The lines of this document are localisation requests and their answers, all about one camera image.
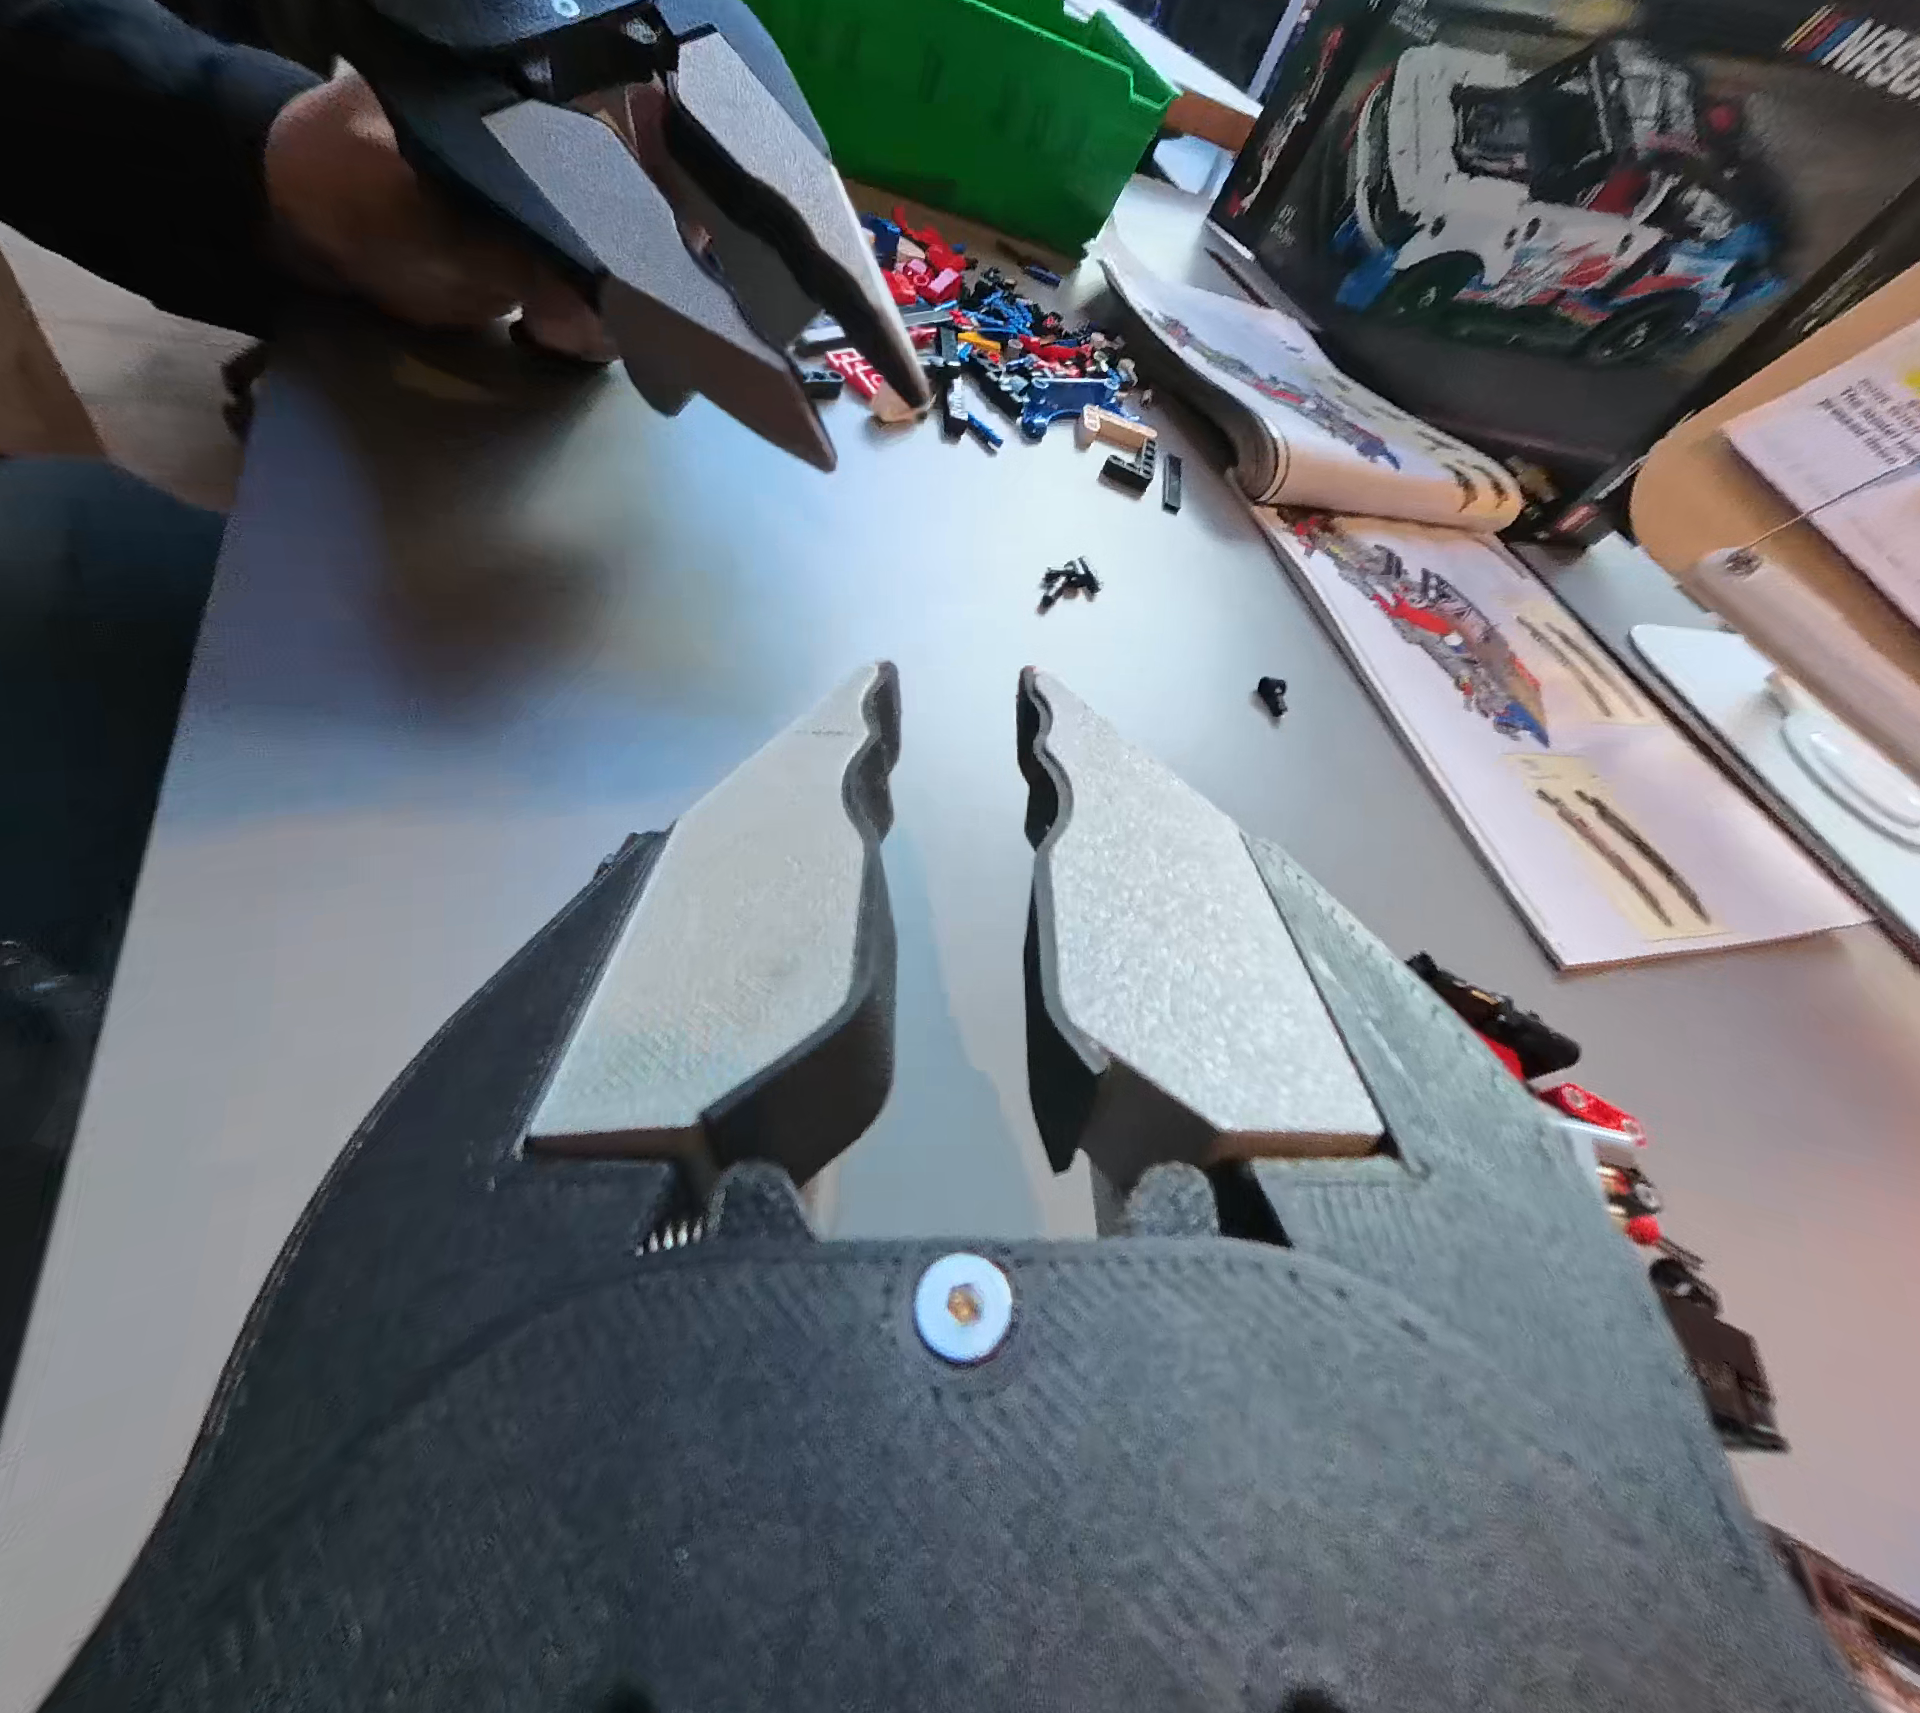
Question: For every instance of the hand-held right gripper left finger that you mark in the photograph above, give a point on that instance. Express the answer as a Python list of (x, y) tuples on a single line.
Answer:
[(721, 963)]

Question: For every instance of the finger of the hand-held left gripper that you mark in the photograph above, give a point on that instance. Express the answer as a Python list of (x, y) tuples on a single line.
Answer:
[(779, 186), (629, 244)]

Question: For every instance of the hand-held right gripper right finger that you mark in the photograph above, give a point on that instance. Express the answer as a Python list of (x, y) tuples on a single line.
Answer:
[(1187, 978)]

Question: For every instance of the person's left forearm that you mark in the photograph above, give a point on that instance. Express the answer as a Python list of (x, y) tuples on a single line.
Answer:
[(133, 123)]

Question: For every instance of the grey desk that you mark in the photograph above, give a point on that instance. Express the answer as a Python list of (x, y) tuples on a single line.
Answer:
[(449, 695)]

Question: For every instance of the person's left hand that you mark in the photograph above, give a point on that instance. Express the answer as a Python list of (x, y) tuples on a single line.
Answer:
[(391, 229)]

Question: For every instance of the green plastic bin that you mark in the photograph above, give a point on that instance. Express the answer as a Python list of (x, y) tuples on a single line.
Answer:
[(929, 79)]

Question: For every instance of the pile of colourful bricks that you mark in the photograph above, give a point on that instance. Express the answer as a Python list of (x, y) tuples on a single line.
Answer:
[(960, 304)]

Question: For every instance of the brick toy car model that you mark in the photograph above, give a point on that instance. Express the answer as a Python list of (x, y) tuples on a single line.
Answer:
[(1501, 1030)]

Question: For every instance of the blue arch panel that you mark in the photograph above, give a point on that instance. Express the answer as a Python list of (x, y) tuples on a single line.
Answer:
[(1071, 394)]

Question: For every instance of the building instruction booklet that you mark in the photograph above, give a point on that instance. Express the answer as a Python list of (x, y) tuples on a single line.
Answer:
[(1501, 756)]

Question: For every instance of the black angled beam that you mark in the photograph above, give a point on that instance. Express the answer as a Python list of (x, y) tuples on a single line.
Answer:
[(1127, 471)]

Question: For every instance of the black flat tile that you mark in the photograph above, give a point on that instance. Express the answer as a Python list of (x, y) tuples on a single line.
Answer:
[(1171, 479)]

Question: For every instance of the white mouse pad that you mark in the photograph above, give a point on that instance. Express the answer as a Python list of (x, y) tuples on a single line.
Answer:
[(1696, 679)]

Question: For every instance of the tan clipboard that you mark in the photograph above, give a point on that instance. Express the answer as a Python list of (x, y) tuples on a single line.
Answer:
[(1696, 500)]

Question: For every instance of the white mouse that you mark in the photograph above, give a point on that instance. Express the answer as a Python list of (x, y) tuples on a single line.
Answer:
[(1859, 770)]

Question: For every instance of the toy car set box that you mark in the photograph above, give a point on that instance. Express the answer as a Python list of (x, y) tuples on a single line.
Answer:
[(1576, 168)]

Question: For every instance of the printed paper sheet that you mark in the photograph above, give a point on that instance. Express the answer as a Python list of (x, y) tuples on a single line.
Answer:
[(1859, 455)]

